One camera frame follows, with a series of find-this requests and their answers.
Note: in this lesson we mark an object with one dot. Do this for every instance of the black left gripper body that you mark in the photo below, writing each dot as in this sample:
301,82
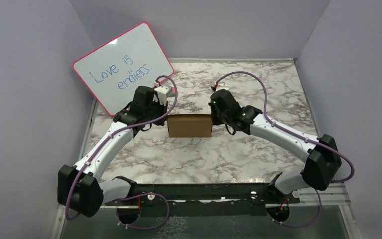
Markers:
156,109

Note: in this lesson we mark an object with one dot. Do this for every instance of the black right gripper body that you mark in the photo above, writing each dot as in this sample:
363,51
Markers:
218,119

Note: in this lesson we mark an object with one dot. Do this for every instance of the brown cardboard box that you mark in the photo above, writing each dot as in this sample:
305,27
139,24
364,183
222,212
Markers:
189,125

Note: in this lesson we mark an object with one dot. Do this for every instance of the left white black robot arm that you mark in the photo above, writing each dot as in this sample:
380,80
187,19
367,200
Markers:
78,186

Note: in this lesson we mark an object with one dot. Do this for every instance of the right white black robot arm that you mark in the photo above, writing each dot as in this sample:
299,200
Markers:
321,162

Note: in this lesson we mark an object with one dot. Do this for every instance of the pink framed whiteboard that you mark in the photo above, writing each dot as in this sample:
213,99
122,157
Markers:
113,71

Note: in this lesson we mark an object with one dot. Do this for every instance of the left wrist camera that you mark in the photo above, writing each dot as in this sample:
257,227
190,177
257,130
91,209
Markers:
162,93

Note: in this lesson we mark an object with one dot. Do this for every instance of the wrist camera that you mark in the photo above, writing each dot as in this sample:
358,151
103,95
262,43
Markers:
219,86
162,93

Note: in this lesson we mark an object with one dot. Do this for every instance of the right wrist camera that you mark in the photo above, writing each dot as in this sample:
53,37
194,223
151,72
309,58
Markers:
219,86

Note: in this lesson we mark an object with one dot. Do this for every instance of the black metal base rail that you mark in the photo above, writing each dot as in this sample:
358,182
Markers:
202,200

